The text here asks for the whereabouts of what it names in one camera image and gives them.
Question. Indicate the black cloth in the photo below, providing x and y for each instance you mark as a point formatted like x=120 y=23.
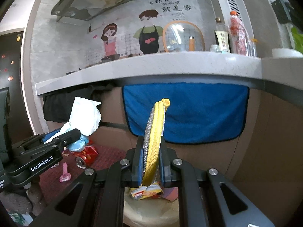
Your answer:
x=57 y=105

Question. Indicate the pink plastic piece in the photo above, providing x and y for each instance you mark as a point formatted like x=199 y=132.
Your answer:
x=66 y=176

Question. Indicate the red drink bottle orange cap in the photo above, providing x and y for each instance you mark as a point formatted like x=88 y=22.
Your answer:
x=239 y=35

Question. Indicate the orange rimmed splatter screen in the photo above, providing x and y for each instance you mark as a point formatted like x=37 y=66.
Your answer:
x=178 y=36

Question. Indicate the round yellow scrubber pad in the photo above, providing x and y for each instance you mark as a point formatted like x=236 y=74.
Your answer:
x=152 y=140

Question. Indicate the sauce bottle with label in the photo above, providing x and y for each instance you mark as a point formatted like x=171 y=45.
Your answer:
x=222 y=36

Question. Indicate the crushed red soda can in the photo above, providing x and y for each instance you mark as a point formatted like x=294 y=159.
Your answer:
x=86 y=157

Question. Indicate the red plaid tablecloth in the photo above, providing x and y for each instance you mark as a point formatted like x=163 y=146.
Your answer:
x=50 y=180

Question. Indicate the blue towel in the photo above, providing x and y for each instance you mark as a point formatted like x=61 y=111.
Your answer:
x=198 y=113

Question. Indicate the white tissue paper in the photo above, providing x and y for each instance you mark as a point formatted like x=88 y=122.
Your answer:
x=85 y=116

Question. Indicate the red snack wrapper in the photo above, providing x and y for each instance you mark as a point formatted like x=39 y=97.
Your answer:
x=143 y=192

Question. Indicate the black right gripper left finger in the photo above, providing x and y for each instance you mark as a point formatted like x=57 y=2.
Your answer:
x=133 y=174

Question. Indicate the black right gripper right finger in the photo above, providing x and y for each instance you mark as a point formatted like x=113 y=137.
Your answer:
x=168 y=175

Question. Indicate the grey kitchen countertop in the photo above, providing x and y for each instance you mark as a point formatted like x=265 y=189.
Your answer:
x=286 y=71

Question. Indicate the beige trash bin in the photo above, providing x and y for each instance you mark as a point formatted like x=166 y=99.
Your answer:
x=161 y=209

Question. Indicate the black refrigerator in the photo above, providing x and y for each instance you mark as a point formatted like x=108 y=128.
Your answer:
x=10 y=52

